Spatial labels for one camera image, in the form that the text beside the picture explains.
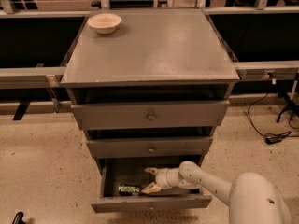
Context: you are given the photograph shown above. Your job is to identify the black object at floor corner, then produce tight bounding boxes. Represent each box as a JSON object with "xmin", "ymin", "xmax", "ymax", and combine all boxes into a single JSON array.
[{"xmin": 12, "ymin": 212, "xmax": 25, "ymax": 224}]

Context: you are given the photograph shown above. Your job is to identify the grey drawer cabinet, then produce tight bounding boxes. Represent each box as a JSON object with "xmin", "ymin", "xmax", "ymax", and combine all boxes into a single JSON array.
[{"xmin": 62, "ymin": 9, "xmax": 239, "ymax": 166}]

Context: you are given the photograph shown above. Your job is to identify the grey metal railing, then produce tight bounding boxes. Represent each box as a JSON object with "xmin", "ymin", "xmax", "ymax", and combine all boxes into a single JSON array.
[{"xmin": 1, "ymin": 9, "xmax": 298, "ymax": 89}]

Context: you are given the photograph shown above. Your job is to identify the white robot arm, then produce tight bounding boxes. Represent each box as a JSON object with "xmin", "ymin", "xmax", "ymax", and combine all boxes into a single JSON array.
[{"xmin": 141, "ymin": 161, "xmax": 292, "ymax": 224}]

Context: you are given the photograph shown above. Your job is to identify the grey drawer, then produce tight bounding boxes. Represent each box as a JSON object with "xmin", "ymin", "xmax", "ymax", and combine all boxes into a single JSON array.
[
  {"xmin": 92, "ymin": 155, "xmax": 212, "ymax": 213},
  {"xmin": 87, "ymin": 136, "xmax": 212, "ymax": 159},
  {"xmin": 71, "ymin": 101, "xmax": 229, "ymax": 130}
]

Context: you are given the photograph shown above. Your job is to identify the green can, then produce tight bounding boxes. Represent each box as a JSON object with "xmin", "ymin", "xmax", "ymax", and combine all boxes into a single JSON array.
[{"xmin": 118, "ymin": 183, "xmax": 142, "ymax": 196}]

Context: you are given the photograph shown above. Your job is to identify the grey top drawer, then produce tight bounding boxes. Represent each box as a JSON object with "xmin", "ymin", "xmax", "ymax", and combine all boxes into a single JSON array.
[{"xmin": 71, "ymin": 101, "xmax": 229, "ymax": 130}]

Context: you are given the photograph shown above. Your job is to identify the beige bowl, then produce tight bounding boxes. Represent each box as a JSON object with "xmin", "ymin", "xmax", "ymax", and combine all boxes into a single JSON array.
[{"xmin": 88, "ymin": 13, "xmax": 121, "ymax": 35}]

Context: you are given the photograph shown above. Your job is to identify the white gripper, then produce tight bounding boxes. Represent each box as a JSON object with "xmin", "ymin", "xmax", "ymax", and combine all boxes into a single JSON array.
[{"xmin": 141, "ymin": 167, "xmax": 181, "ymax": 195}]

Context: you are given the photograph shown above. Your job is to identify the grey bottom drawer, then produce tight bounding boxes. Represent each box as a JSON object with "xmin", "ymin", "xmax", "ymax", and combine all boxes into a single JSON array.
[{"xmin": 92, "ymin": 155, "xmax": 212, "ymax": 213}]

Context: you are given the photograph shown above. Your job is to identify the black power adapter with cable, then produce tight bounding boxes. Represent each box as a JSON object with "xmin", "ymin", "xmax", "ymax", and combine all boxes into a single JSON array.
[{"xmin": 246, "ymin": 94, "xmax": 292, "ymax": 145}]

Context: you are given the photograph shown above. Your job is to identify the black stand legs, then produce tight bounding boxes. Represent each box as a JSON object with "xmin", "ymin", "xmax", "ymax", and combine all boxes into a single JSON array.
[{"xmin": 277, "ymin": 78, "xmax": 299, "ymax": 122}]

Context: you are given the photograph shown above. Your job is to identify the grey middle drawer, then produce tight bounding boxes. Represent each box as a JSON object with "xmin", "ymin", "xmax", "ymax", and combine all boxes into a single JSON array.
[{"xmin": 87, "ymin": 136, "xmax": 212, "ymax": 159}]

